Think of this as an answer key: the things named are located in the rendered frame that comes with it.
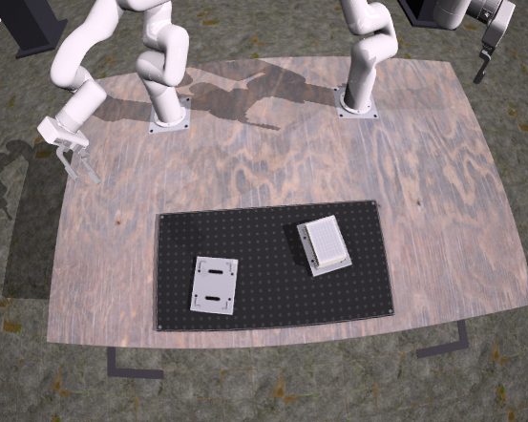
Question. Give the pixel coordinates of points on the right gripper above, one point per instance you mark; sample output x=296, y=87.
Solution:
x=53, y=131

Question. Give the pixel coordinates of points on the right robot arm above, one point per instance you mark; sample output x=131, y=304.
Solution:
x=158, y=34

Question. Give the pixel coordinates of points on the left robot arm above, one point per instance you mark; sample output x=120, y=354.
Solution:
x=363, y=18

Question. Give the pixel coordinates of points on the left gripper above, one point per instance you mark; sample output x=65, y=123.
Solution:
x=497, y=26

